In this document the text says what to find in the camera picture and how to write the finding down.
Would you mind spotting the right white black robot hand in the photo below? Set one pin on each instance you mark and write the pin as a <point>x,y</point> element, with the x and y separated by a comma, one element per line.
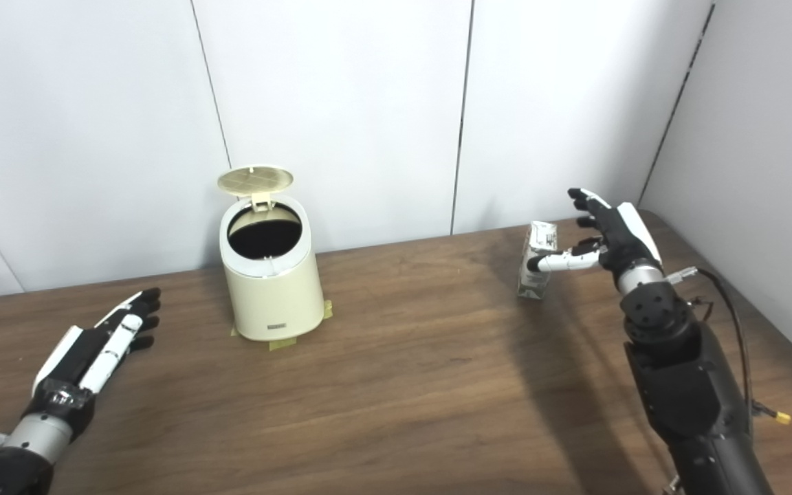
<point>623,240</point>

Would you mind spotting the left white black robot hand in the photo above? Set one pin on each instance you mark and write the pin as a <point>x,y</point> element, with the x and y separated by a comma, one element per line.
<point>80,364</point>

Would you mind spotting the white green milk carton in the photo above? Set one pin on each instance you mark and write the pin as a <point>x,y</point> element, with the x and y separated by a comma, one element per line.
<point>532,282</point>

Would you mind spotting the cream-colored round bin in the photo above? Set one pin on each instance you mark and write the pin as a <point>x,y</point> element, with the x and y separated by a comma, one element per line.
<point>272,295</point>

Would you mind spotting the cream round bin lid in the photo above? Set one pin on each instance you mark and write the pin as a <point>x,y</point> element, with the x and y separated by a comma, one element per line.
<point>255,179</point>

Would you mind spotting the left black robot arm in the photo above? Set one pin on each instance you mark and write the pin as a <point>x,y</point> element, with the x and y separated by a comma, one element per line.
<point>4,471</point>

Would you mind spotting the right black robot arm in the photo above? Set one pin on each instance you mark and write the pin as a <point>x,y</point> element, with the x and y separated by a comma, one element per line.
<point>678,385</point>

